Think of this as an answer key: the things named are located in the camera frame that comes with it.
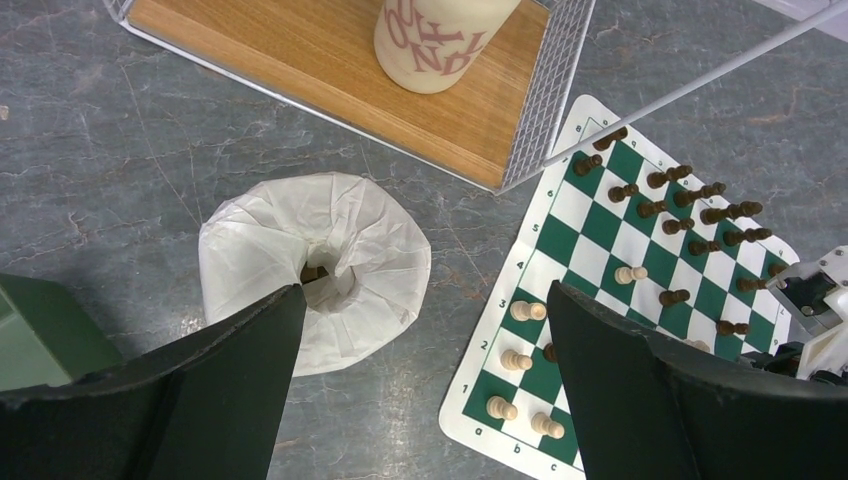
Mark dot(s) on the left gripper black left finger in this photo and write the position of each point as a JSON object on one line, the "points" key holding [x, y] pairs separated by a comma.
{"points": [[207, 406]]}

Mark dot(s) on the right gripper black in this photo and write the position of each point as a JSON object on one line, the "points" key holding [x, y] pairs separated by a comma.
{"points": [[786, 362]]}

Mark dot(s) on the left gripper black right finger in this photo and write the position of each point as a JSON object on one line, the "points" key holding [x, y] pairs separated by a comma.
{"points": [[648, 406]]}

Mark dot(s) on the green white chess board mat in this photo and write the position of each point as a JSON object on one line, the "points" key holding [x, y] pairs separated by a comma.
{"points": [[602, 234]]}

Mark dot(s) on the green plastic bin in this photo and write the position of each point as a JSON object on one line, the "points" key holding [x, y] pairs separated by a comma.
{"points": [[46, 336]]}

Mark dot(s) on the white wrapped paper roll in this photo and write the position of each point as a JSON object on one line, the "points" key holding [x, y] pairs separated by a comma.
{"points": [[376, 262]]}

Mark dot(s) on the cream bottle pink lettering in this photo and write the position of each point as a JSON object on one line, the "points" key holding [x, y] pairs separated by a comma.
{"points": [[437, 40]]}

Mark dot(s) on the white wire wooden shelf rack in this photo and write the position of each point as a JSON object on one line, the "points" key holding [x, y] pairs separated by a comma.
{"points": [[497, 127]]}

